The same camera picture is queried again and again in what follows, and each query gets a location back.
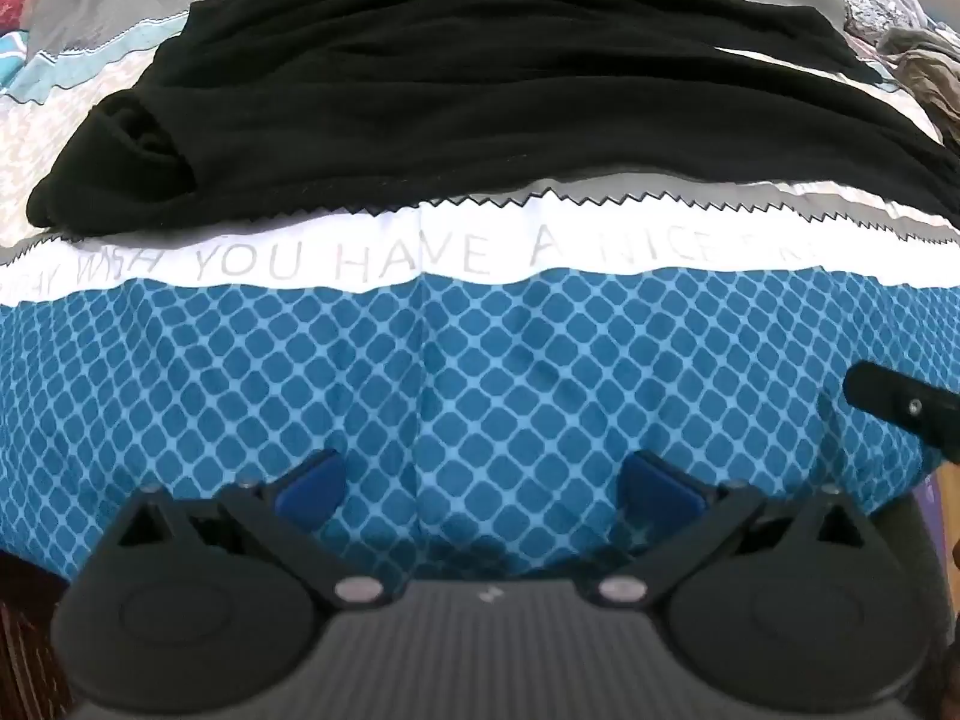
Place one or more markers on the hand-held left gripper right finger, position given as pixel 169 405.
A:
pixel 658 483

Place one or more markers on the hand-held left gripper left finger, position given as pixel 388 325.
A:
pixel 313 481

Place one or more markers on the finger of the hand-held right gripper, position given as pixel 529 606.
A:
pixel 892 397

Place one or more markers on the black pants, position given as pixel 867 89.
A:
pixel 487 90

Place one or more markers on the patterned bedspread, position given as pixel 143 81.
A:
pixel 487 390

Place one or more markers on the wooden bed frame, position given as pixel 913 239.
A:
pixel 26 637

